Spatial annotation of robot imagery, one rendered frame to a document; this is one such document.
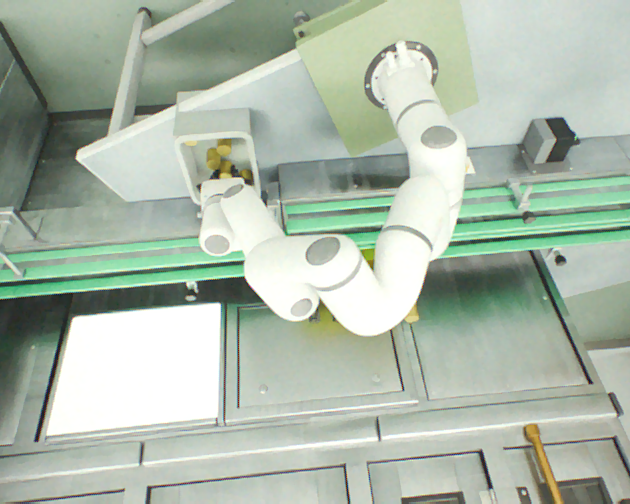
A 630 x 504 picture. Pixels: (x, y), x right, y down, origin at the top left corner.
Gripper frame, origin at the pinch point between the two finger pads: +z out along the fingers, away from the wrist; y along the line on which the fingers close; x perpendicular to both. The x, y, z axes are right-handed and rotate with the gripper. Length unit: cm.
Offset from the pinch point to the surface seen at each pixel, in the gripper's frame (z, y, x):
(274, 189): -3.1, 11.7, -3.9
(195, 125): -3.6, -3.7, 15.0
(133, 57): 47, -28, 16
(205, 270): -7.7, -9.4, -23.9
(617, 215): -11, 99, -18
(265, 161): 5.8, 9.9, -0.6
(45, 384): -27, -52, -40
